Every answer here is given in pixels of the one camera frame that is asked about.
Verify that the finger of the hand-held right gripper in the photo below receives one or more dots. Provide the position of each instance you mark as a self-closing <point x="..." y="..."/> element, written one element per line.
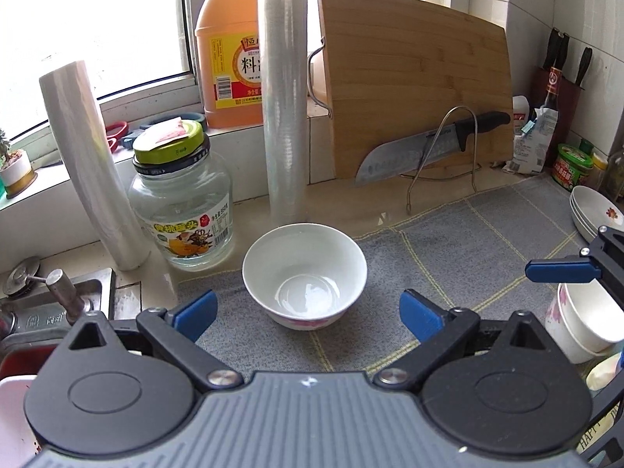
<point x="609" y="456"/>
<point x="560" y="271"/>

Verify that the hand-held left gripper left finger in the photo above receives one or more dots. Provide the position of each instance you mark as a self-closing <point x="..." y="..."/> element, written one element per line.
<point x="197" y="314"/>

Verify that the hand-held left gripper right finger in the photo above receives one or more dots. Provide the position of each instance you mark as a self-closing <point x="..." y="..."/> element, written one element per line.
<point x="419" y="317"/>

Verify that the white plate fruit print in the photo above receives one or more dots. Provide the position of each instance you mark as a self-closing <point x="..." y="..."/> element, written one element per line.
<point x="590" y="238"/>
<point x="580" y="224"/>
<point x="592" y="204"/>

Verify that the white bowl pink flower print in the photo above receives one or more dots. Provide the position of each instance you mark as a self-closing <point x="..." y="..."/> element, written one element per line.
<point x="304" y="263"/>
<point x="558" y="326"/>
<point x="590" y="312"/>

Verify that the grey teal dish mat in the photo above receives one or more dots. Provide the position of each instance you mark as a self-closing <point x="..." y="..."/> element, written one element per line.
<point x="463" y="234"/>

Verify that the steel sink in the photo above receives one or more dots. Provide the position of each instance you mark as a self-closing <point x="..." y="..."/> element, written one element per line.
<point x="102" y="287"/>

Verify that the green lid sauce jar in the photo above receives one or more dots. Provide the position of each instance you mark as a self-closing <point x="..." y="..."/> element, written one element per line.
<point x="571" y="168"/>

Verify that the glass jar yellow lid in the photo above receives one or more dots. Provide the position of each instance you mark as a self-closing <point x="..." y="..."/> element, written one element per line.
<point x="180" y="204"/>

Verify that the large white food packet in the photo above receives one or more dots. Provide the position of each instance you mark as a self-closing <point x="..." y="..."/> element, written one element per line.
<point x="534" y="151"/>

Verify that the green bottle cap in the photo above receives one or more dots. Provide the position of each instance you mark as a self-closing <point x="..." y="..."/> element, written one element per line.
<point x="586" y="146"/>

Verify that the white plastic bottle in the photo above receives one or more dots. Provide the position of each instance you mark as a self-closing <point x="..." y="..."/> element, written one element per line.
<point x="520" y="114"/>

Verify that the dark brown knife block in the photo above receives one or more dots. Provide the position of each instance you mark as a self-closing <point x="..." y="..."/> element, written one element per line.
<point x="568" y="107"/>

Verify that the dark sauce bottle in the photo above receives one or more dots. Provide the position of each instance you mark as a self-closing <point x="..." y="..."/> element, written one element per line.
<point x="551" y="92"/>

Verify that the metal drain plug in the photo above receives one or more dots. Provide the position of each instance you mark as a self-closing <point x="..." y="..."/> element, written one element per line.
<point x="22" y="278"/>

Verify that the short cling film roll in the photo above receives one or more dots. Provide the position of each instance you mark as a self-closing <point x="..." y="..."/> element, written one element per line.
<point x="92" y="165"/>

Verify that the pink basin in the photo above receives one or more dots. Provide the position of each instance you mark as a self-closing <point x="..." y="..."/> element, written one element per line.
<point x="14" y="409"/>

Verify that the tall cling film roll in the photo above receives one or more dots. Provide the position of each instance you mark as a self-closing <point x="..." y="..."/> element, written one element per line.
<point x="285" y="107"/>

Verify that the small potted plant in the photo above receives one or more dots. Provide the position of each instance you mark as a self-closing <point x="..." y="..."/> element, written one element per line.
<point x="17" y="170"/>

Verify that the bamboo cutting board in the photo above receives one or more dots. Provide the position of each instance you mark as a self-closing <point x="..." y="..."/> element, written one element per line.
<point x="414" y="83"/>

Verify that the orange jug yellow label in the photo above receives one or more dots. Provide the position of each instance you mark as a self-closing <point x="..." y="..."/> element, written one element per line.
<point x="229" y="34"/>

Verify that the metal sink post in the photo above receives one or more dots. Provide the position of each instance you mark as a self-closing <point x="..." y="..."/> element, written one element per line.
<point x="66" y="292"/>

